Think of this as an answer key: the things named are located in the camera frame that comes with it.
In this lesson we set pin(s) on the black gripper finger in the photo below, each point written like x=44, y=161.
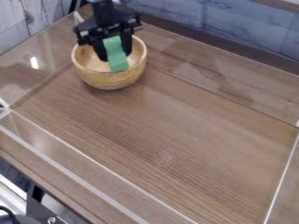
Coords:
x=127, y=41
x=96, y=42

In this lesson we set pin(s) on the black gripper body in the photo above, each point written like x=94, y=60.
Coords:
x=107, y=22

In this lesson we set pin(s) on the green rectangular stick block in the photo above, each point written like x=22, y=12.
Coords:
x=116, y=56

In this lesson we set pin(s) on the round wooden bowl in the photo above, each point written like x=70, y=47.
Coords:
x=95, y=72

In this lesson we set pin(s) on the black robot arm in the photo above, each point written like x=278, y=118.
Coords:
x=108, y=22

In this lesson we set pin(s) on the clear acrylic corner bracket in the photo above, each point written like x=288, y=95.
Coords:
x=78, y=18

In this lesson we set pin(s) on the clear acrylic tray wall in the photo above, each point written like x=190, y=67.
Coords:
x=187, y=148

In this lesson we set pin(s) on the black table leg bracket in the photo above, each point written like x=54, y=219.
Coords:
x=47, y=210

